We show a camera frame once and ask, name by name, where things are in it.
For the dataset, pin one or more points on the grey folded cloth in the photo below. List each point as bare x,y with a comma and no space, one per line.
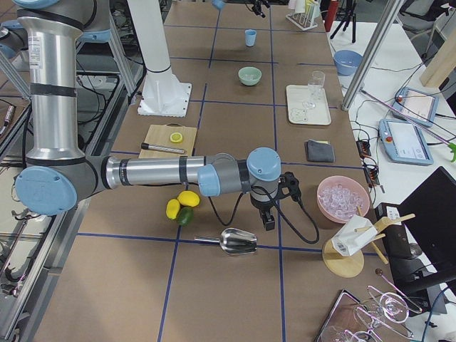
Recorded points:
319,151

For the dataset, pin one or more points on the aluminium frame post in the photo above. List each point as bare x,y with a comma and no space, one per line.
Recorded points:
381,30

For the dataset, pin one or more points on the yellow lemon near green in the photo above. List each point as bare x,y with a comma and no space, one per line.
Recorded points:
172,209

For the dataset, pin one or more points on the blue bowl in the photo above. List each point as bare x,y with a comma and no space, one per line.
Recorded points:
347,62

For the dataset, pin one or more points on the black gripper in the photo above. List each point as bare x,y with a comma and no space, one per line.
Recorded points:
262,205

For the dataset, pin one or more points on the black tripod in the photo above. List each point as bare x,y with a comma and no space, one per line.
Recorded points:
349,18

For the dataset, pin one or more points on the cream bear tray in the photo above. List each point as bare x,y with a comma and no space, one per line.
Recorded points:
297,114

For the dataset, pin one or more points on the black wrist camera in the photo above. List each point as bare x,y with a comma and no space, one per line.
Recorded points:
289,187

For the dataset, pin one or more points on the lemon half slice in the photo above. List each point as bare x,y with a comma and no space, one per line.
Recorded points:
176,137

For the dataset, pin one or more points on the wooden cutting board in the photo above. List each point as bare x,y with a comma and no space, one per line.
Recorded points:
159,135

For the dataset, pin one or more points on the clear glass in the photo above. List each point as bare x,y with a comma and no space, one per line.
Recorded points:
315,85

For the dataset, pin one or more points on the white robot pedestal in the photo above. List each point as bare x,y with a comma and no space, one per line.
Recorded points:
162,93

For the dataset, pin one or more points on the red cylinder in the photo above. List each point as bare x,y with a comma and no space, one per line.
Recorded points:
330,15

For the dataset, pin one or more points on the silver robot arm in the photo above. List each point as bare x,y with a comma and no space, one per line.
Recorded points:
58,174
14,38

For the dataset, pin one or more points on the pink bowl with ice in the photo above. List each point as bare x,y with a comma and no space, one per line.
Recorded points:
340,197

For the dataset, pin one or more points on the yellow lemon upper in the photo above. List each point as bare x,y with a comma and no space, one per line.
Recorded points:
188,198

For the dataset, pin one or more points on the light blue cup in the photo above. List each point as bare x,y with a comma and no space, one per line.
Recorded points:
250,37

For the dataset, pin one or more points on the far teach pendant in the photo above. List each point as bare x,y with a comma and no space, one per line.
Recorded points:
417,105

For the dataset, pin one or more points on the wooden mug stand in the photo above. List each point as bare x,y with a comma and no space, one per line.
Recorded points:
351,266

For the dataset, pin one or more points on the near teach pendant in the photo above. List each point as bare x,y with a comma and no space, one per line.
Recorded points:
404,143

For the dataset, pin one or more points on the metal ice scoop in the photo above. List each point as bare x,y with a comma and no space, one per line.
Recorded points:
233,241

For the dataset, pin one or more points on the teach pendant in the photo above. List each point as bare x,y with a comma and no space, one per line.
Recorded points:
417,105
404,143

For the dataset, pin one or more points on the mint green bowl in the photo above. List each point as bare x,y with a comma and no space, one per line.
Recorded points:
249,69

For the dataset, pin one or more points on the green lime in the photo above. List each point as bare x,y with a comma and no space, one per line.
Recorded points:
185,216

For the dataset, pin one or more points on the white mug on stand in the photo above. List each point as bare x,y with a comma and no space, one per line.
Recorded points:
353,236

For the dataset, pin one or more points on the ice cubes in green bowl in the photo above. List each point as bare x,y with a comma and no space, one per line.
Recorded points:
250,77

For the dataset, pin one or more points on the white cup rack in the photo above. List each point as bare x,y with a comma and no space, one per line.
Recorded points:
303,13

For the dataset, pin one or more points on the black monitor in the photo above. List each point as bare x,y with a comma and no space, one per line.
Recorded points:
433,228

